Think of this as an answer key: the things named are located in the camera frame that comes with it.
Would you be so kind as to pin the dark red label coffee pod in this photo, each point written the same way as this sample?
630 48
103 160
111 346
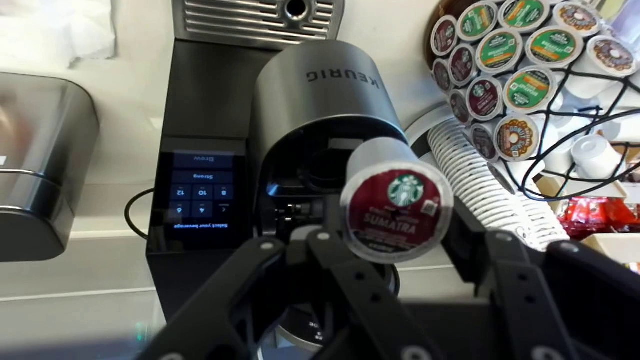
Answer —
443 75
484 99
482 141
459 106
463 65
443 35

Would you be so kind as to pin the plain white coffee pod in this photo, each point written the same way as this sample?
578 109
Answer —
594 156

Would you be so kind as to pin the black silver Keurig coffeemaker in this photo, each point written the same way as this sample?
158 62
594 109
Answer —
332 86

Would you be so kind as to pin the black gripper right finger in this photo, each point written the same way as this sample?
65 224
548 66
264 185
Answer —
521 292

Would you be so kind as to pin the stainless steel napkin dispenser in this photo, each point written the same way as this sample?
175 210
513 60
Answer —
41 167

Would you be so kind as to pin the stack of white paper cups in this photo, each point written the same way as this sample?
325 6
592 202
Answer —
480 187

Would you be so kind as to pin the red Starbucks coffee pod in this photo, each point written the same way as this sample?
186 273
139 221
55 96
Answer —
397 206

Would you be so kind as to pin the red snack packages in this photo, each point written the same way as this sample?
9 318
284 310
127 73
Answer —
592 216

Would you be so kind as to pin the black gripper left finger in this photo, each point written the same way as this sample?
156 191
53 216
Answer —
363 297

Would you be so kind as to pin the brown donut label coffee pod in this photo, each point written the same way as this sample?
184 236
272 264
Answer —
576 16
613 55
514 138

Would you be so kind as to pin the white paper napkin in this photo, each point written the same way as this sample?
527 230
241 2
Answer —
57 30

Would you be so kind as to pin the green label coffee pod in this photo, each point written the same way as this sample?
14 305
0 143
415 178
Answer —
553 44
528 88
498 50
476 20
522 13

